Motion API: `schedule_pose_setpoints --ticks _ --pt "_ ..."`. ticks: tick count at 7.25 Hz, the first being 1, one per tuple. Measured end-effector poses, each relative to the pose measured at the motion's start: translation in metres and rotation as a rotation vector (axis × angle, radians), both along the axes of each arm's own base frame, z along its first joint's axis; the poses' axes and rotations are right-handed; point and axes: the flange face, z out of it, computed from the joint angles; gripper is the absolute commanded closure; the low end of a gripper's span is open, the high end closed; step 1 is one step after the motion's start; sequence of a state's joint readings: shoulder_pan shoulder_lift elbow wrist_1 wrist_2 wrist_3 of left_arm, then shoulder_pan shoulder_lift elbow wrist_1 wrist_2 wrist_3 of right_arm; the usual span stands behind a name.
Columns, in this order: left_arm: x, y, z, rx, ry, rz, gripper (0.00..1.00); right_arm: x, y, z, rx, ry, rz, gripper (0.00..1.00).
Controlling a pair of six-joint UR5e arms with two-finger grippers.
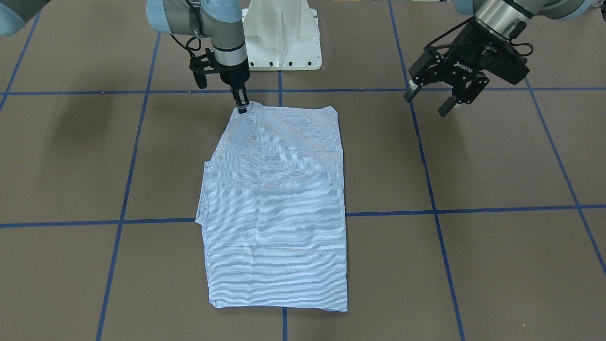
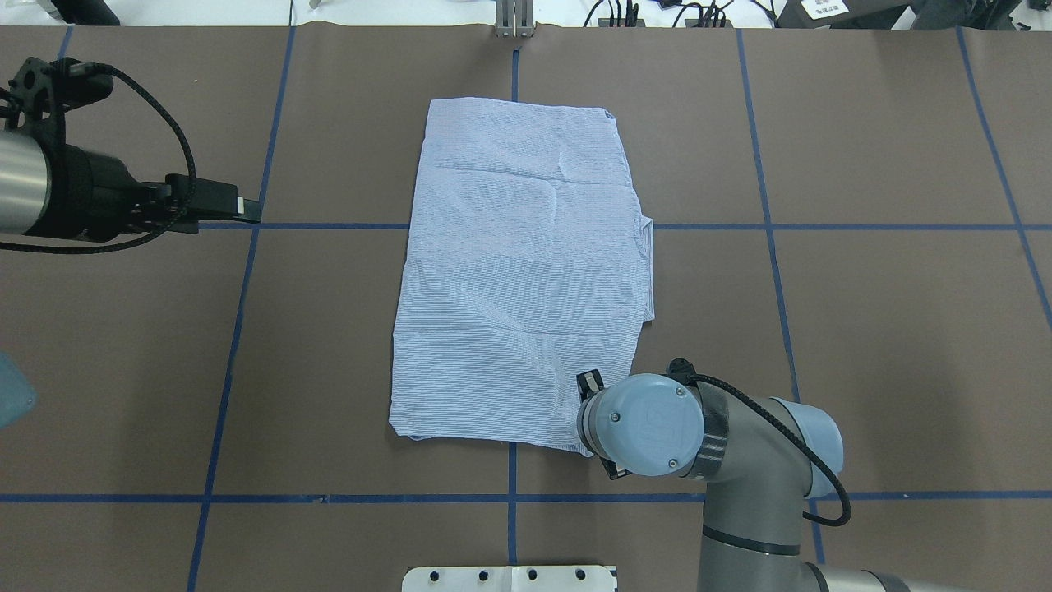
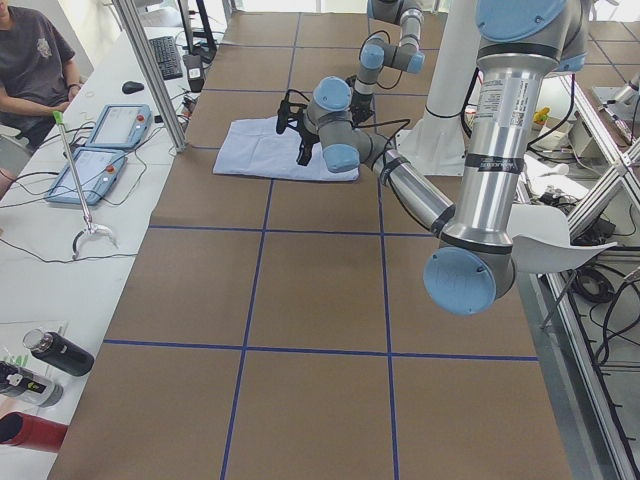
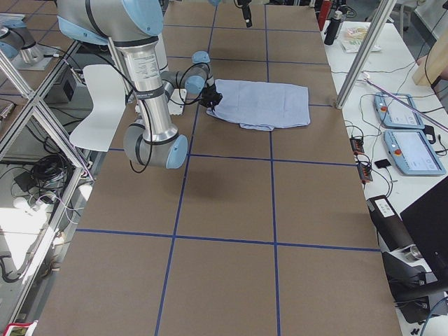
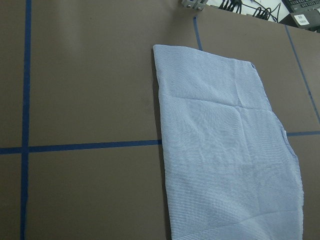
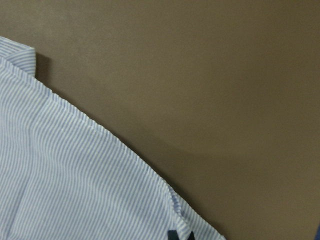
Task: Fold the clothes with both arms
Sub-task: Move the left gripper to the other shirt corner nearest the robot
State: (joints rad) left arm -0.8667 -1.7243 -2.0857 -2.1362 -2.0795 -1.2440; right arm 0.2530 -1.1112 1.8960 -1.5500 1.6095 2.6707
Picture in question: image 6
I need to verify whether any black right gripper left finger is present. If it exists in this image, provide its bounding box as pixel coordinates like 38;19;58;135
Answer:
167;230;179;240

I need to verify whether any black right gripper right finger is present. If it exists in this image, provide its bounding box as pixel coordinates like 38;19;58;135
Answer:
187;231;195;240

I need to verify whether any blue striped button shirt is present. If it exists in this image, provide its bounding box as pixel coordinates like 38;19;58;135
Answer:
0;37;223;240

